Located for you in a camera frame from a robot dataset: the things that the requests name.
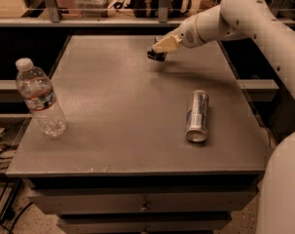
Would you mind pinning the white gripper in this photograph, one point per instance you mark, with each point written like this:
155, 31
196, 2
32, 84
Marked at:
187, 34

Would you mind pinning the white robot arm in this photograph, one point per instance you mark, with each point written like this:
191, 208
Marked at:
276, 42

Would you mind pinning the clear plastic water bottle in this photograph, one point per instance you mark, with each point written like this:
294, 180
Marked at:
38, 93

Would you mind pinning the black backpack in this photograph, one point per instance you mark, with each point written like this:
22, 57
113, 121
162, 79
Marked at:
150, 8

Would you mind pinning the silver energy drink can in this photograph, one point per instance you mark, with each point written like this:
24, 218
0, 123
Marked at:
196, 120

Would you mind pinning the grey drawer cabinet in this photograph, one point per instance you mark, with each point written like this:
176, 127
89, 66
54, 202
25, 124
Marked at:
124, 164

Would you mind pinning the metal shelf rail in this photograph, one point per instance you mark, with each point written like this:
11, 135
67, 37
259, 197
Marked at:
66, 13

